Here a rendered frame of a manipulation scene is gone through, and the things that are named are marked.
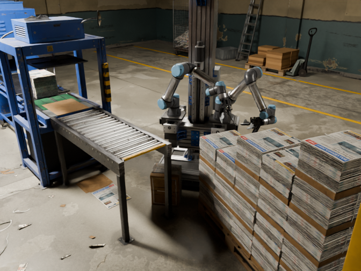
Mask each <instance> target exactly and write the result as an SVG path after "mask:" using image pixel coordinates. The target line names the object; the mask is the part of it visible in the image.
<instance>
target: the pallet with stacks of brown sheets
mask: <svg viewBox="0 0 361 271"><path fill-rule="evenodd" d="M298 54H299V49H292V48H285V47H283V48H280V47H277V46H269V45H263V46H258V54H253V55H250V56H249V59H248V63H245V68H246V69H251V66H252V67H253V66H257V67H261V70H262V72H264V73H269V74H275V75H279V76H285V72H287V71H289V72H290V71H291V69H292V68H293V66H294V65H295V63H296V61H297V60H298ZM268 69H273V70H278V73H273V72H268Z"/></svg>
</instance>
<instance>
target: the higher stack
mask: <svg viewBox="0 0 361 271"><path fill-rule="evenodd" d="M297 169H298V170H300V171H301V172H303V173H304V174H306V175H307V176H309V177H310V178H312V179H313V180H315V181H316V182H318V183H319V184H321V185H323V186H324V187H326V188H327V189H329V190H331V191H332V192H334V193H335V194H336V193H339V192H342V191H345V190H349V189H352V188H354V187H357V186H361V134H359V133H356V132H353V131H350V130H346V131H340V132H335V133H331V134H329V135H327V134H324V135H321V136H318V137H312V138H308V139H304V140H302V141H301V145H300V152H299V161H298V166H297ZM291 192H292V194H293V195H292V199H291V203H293V204H294V205H295V206H297V207H298V208H299V209H300V210H301V211H303V212H304V213H305V214H306V215H308V216H309V217H311V219H313V220H314V221H316V222H317V223H318V224H319V225H321V226H322V227H323V228H325V229H326V230H328V229H332V228H334V227H337V226H340V225H342V224H344V223H347V222H349V221H351V223H352V221H353V220H354V219H356V218H357V214H358V210H359V207H360V203H361V192H358V193H355V194H352V195H350V196H347V197H343V198H340V199H337V200H335V201H334V200H332V199H331V198H329V197H328V196H326V195H325V194H323V193H322V192H320V191H319V190H317V189H315V188H314V187H312V186H311V185H310V184H308V183H307V182H305V181H304V180H302V179H301V178H299V177H297V176H295V177H294V182H293V186H292V191H291ZM353 228H354V225H353V226H351V227H348V228H346V229H343V230H340V231H338V232H335V233H333V234H330V235H328V236H324V235H323V234H322V233H321V232H319V231H318V230H317V229H316V228H314V227H313V226H312V225H311V224H310V223H308V222H307V221H306V220H304V219H303V218H302V217H301V216H299V215H298V214H297V213H296V212H294V211H293V210H292V209H291V208H289V210H288V221H287V223H286V226H285V232H286V233H287V234H288V235H289V236H290V237H291V238H292V239H294V240H295V241H296V242H297V243H298V244H299V245H300V246H301V247H302V248H304V249H305V250H306V251H307V252H308V253H309V254H310V255H311V256H312V257H313V258H314V259H315V260H317V261H318V262H319V263H320V262H322V261H324V260H326V259H329V258H331V257H332V256H335V255H337V254H340V253H343V252H344V251H346V250H348V247H349V243H350V239H351V236H352V232H353ZM283 241H284V242H283V245H282V247H283V248H282V255H281V260H282V261H283V262H284V263H285V264H286V265H287V266H288V267H289V268H290V269H291V271H342V269H343V265H344V261H345V257H346V256H343V257H341V258H339V259H337V260H335V261H332V262H330V263H328V264H326V265H324V266H321V267H319V268H317V267H316V266H315V265H314V264H313V263H312V262H311V261H309V260H308V259H307V258H306V257H305V256H304V255H303V254H302V253H301V252H300V251H299V250H298V249H297V248H295V247H294V246H293V245H292V244H291V243H290V242H289V241H288V240H287V239H286V238H285V237H284V240H283Z"/></svg>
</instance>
